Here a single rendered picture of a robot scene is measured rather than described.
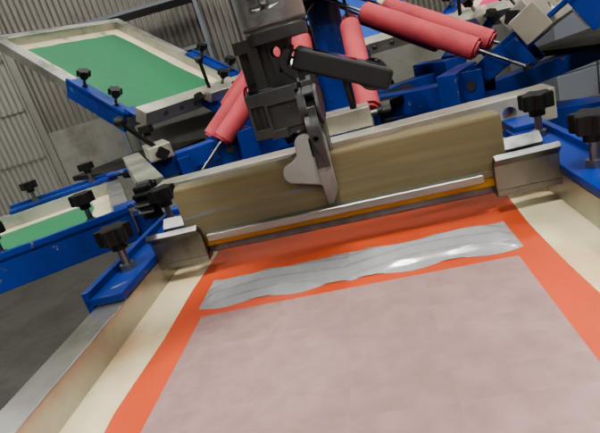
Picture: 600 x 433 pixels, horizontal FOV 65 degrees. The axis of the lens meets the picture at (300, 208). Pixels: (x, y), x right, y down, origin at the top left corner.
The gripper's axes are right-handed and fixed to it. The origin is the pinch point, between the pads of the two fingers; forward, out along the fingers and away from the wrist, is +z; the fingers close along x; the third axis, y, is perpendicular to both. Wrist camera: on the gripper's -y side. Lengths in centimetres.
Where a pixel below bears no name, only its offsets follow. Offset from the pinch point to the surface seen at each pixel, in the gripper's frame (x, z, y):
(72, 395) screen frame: 25.0, 6.2, 25.2
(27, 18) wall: -371, -107, 268
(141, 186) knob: -21.6, -2.0, 36.4
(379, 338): 22.6, 7.2, -2.7
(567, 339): 26.6, 7.2, -16.3
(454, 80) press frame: -59, -1, -27
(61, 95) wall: -372, -37, 267
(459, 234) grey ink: 6.5, 6.7, -12.9
